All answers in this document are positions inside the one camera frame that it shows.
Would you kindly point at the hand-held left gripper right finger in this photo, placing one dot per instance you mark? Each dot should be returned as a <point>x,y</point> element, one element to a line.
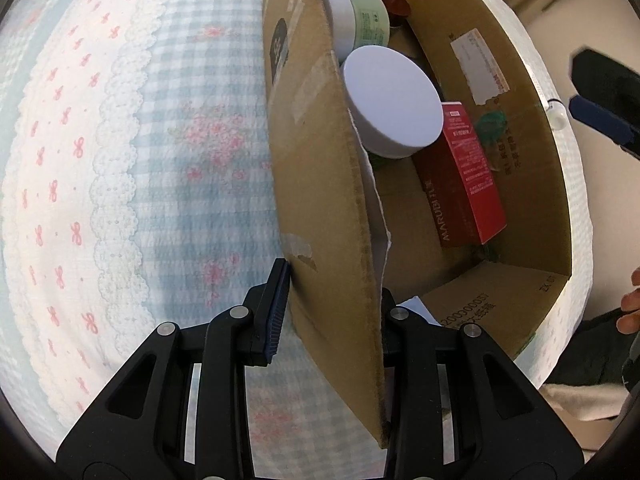
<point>400,330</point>

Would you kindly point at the white towel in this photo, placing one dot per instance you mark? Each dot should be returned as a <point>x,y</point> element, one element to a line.
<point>580,402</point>

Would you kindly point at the jar with red lid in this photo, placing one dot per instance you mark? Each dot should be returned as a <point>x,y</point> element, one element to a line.
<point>395,5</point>

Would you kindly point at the checked floral bed sheet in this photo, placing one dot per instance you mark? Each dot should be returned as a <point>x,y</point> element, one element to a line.
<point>125,160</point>

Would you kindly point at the white round jar lid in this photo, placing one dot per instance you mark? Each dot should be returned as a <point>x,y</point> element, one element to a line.
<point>390,105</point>

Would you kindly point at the green jar with white lid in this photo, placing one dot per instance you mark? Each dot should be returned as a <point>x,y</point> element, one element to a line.
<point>362,15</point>

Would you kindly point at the person's right hand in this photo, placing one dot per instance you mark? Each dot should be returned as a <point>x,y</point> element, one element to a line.
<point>631,302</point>

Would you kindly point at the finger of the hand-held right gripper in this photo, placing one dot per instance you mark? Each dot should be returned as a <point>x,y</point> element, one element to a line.
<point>605,120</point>
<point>610,77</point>

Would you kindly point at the dark clothing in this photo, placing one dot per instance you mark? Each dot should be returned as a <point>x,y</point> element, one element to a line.
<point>595,355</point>

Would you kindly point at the cardboard box with floral wrap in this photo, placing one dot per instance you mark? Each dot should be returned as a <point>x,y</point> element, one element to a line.
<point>320,160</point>

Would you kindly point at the red carton box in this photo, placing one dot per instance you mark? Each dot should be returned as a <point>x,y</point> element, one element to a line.
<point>465,175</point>

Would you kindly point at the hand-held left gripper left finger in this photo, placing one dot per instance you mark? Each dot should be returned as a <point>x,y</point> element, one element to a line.
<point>277,305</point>

